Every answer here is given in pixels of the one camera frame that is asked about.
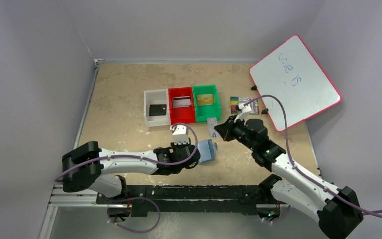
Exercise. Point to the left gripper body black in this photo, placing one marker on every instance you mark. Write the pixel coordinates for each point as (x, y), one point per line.
(194, 154)

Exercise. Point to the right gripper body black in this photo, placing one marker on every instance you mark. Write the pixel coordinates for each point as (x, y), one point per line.
(229, 129)

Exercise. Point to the white VIP card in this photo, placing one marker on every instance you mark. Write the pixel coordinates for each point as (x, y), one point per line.
(211, 123)

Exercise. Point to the blue card holder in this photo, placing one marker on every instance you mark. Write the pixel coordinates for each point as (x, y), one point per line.
(207, 149)

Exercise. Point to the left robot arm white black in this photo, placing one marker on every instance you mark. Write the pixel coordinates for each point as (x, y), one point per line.
(91, 167)

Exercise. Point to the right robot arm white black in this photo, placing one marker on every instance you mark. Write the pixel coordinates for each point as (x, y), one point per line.
(333, 208)

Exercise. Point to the gold card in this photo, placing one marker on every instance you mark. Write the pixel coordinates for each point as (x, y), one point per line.
(205, 99)

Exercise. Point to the black card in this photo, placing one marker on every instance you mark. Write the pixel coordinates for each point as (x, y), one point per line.
(157, 109)

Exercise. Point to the white grey card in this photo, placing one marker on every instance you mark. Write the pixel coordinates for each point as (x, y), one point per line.
(180, 102)

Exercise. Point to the black whiteboard clip lower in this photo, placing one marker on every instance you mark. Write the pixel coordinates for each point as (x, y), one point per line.
(264, 111)

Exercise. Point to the green plastic bin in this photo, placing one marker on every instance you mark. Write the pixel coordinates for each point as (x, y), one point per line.
(207, 111)

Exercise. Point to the marker pen pack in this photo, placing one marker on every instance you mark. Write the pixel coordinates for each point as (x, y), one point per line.
(234, 101)

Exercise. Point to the red plastic bin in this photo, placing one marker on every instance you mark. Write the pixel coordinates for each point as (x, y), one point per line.
(185, 114)

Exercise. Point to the white plastic bin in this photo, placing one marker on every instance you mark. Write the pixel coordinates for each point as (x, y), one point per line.
(159, 96)

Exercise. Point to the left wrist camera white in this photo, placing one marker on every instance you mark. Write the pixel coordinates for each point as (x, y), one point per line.
(180, 135)

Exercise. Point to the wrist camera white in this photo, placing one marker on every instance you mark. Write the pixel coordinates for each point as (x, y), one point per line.
(180, 135)
(244, 109)

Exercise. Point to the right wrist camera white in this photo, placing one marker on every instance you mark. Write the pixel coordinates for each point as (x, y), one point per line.
(244, 109)

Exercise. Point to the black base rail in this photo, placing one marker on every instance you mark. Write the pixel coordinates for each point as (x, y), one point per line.
(245, 199)

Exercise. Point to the whiteboard with pink frame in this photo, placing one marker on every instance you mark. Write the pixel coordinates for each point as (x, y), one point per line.
(295, 87)

